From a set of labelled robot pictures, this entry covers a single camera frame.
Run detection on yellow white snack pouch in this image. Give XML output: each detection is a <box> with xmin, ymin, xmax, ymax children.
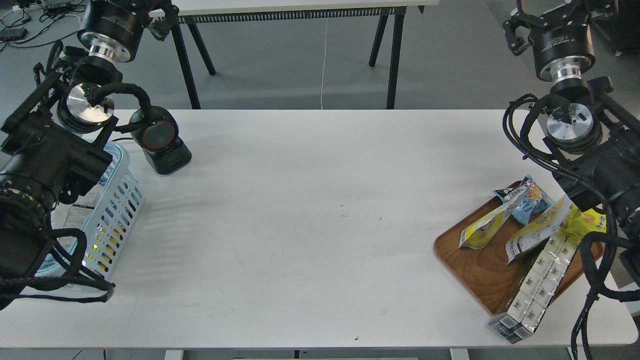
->
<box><xmin>505</xmin><ymin>196</ymin><xmax>578</xmax><ymax>264</ymax></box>
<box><xmin>459</xmin><ymin>179</ymin><xmax>531</xmax><ymax>250</ymax></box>

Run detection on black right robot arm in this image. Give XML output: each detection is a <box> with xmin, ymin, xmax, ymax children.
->
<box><xmin>502</xmin><ymin>0</ymin><xmax>640</xmax><ymax>360</ymax></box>

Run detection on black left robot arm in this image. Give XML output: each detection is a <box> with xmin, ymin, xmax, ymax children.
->
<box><xmin>0</xmin><ymin>0</ymin><xmax>192</xmax><ymax>309</ymax></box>

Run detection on light blue plastic basket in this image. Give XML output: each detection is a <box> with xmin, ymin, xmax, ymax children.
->
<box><xmin>34</xmin><ymin>140</ymin><xmax>146</xmax><ymax>294</ymax></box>

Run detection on white boxed snack multipack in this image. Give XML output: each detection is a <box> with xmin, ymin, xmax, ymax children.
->
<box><xmin>488</xmin><ymin>234</ymin><xmax>581</xmax><ymax>344</ymax></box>

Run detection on white snack bag in basket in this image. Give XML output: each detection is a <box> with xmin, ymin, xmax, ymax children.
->
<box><xmin>50</xmin><ymin>181</ymin><xmax>106</xmax><ymax>230</ymax></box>

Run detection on yellow cartoon snack bag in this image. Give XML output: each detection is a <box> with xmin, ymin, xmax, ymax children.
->
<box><xmin>558</xmin><ymin>205</ymin><xmax>607</xmax><ymax>244</ymax></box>

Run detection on blue snack bag in basket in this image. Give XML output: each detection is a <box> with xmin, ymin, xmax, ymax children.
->
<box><xmin>35</xmin><ymin>254</ymin><xmax>66</xmax><ymax>277</ymax></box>

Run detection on black barcode scanner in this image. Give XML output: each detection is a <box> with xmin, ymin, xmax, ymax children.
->
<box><xmin>131</xmin><ymin>105</ymin><xmax>192</xmax><ymax>175</ymax></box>

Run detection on brown wooden tray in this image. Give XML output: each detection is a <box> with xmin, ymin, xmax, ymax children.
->
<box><xmin>434</xmin><ymin>196</ymin><xmax>583</xmax><ymax>316</ymax></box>

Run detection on background table black legs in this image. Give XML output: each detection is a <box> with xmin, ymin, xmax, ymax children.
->
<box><xmin>150</xmin><ymin>0</ymin><xmax>426</xmax><ymax>110</ymax></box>

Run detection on white hanging cable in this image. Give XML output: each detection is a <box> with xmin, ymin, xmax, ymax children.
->
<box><xmin>320</xmin><ymin>18</ymin><xmax>329</xmax><ymax>110</ymax></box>

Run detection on black floor cables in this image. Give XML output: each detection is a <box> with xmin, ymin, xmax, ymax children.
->
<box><xmin>0</xmin><ymin>0</ymin><xmax>88</xmax><ymax>53</ymax></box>

